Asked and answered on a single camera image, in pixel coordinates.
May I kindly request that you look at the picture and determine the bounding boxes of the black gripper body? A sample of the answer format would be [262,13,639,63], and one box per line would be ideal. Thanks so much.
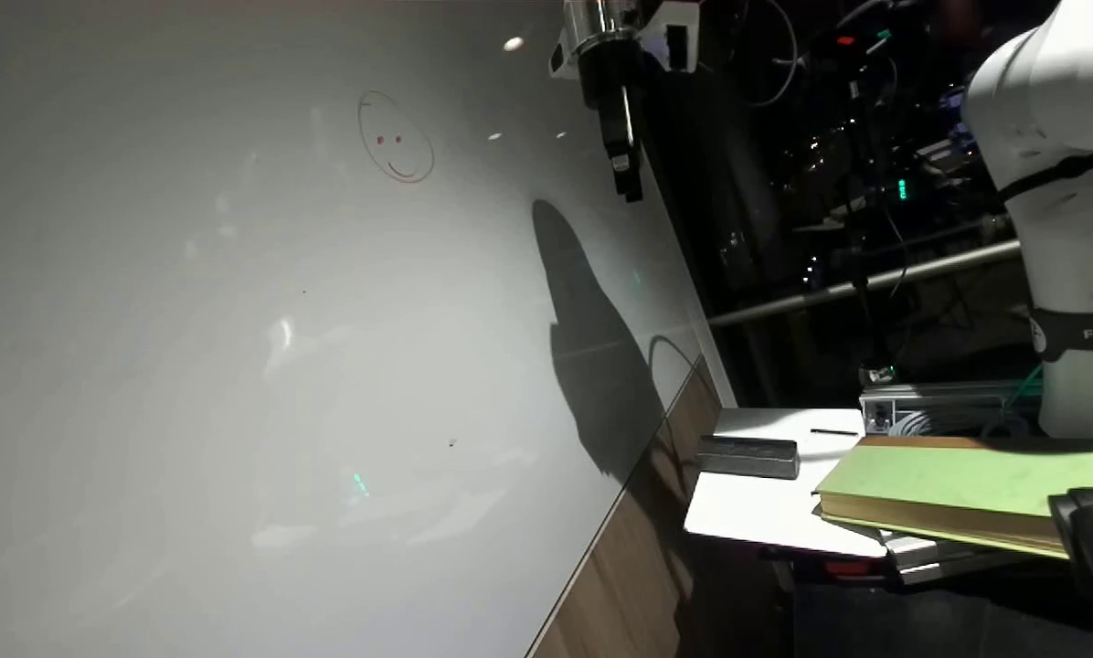
[575,34,645,129]

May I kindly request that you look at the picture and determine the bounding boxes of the black whiteboard duster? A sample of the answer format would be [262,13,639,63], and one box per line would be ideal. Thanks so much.
[700,435,804,482]

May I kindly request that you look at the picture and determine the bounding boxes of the white paper sheet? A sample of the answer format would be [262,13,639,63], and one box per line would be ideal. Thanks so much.
[680,405,896,563]

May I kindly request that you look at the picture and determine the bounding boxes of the green hardcover book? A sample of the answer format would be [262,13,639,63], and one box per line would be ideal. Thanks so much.
[813,432,1093,565]

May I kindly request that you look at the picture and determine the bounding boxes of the silver metal clip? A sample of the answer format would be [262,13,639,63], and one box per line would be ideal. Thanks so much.
[876,530,956,591]

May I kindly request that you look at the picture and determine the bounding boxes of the silver metal rail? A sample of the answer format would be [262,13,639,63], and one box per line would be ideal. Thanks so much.
[706,236,1023,331]

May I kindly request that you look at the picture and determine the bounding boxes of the silver metal bracket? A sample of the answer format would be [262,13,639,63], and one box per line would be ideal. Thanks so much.
[857,382,936,443]

